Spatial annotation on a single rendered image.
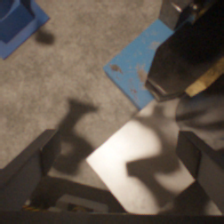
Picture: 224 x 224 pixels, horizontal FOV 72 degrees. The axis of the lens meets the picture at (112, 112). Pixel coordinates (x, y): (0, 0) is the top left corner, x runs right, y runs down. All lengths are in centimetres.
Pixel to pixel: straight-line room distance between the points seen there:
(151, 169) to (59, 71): 81
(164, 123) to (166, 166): 20
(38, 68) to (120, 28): 61
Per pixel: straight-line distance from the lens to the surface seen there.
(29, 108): 115
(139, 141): 78
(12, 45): 137
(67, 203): 93
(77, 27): 122
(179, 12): 54
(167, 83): 43
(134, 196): 83
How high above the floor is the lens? 93
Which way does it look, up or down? 79 degrees down
